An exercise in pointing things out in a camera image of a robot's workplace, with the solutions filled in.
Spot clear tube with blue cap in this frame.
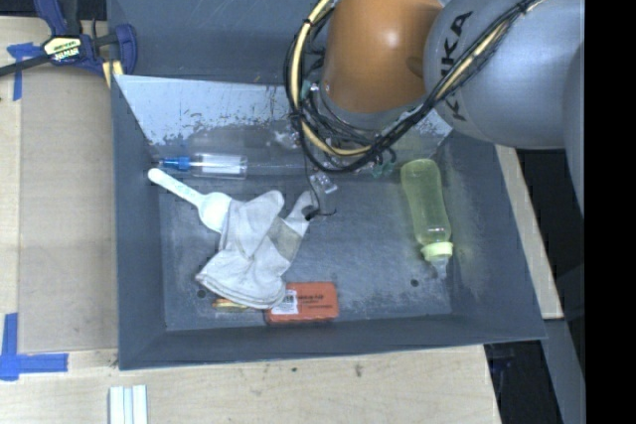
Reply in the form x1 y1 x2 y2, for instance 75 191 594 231
152 153 249 181

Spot yellow clear baby bottle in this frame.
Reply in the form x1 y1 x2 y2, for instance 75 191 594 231
399 157 455 275

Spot white plastic scoop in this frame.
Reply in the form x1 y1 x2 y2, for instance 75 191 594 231
147 167 234 232

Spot white cloth glove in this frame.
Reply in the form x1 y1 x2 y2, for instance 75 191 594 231
195 190 313 311

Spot grey metal bin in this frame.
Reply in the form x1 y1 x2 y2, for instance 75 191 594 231
104 0 549 371

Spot orange flat box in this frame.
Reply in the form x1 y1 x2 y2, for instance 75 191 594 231
263 281 341 327

